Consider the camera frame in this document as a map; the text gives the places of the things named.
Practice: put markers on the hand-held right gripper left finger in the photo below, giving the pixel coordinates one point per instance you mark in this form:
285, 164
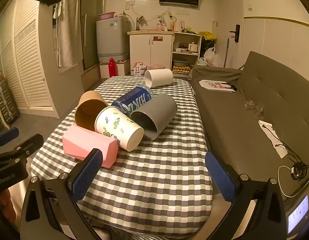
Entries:
86, 176

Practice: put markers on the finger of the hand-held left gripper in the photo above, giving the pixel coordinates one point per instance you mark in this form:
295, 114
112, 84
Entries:
27, 146
8, 135

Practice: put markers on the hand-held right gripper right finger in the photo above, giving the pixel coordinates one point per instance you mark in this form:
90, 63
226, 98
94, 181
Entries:
220, 178

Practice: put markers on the pink faceted cup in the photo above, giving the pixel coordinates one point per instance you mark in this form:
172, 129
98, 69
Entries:
82, 142

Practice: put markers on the white leaf print paper cup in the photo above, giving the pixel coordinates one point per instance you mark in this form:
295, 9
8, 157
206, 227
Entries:
117, 127

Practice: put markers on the brown paper cup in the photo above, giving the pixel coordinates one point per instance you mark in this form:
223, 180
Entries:
88, 102

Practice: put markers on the grey cup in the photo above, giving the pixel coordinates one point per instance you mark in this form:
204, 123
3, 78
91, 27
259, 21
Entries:
160, 110

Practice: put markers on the dark suitcase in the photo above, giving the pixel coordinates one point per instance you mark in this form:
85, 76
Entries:
4, 100

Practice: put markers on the grey sofa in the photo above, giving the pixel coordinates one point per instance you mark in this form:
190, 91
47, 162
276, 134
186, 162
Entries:
244, 120

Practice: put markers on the grey white checkered tablecloth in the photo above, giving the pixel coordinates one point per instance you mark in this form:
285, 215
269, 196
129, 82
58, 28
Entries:
157, 180

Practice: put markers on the white cloth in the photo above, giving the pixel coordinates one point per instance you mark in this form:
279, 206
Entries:
275, 142

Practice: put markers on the white louvered wardrobe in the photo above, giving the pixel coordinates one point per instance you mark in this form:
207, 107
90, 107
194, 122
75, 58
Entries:
27, 62

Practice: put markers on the crumpled clear plastic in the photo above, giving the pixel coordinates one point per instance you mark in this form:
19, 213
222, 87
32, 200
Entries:
254, 107

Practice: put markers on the grey device with screen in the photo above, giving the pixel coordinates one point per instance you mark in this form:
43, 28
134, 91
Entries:
298, 215

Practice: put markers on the blue drink can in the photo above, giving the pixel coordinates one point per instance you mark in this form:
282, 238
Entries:
135, 98

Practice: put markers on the white printed tote bag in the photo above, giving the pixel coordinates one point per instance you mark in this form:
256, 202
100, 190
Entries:
214, 85

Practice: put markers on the red bottle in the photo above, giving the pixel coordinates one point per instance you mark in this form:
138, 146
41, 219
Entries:
112, 67

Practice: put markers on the white stand box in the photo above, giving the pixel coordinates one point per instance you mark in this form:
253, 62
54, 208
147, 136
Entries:
120, 68

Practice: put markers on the egg tray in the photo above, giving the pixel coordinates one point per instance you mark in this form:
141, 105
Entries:
181, 68

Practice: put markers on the white carton pack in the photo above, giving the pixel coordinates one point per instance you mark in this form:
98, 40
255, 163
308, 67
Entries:
139, 69

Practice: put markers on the white hanging towel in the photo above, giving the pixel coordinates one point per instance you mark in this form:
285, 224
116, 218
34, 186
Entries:
68, 30

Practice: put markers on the white plastic bag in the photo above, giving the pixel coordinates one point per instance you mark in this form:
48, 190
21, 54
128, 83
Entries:
212, 57

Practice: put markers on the grey basin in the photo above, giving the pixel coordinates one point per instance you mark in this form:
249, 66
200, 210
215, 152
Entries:
180, 62

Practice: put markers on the white open shelf unit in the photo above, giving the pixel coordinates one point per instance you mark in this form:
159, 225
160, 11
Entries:
200, 50

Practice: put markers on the white pot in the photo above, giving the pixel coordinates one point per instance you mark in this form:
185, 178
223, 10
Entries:
193, 47

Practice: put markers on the white washing machine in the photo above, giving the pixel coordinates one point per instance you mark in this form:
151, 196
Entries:
110, 37

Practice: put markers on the white sink cabinet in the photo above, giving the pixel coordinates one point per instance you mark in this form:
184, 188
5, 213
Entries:
150, 52

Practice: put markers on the yellow bag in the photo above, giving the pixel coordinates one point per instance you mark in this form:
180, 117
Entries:
207, 35

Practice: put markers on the pink basin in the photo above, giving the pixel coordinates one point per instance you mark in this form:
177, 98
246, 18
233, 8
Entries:
107, 16

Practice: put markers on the white kettle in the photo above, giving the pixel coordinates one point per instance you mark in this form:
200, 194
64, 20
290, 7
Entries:
178, 26

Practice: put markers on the bronze faucet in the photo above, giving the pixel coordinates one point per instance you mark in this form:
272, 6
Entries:
139, 21

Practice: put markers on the white door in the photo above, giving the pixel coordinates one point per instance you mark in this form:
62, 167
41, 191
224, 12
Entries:
227, 12

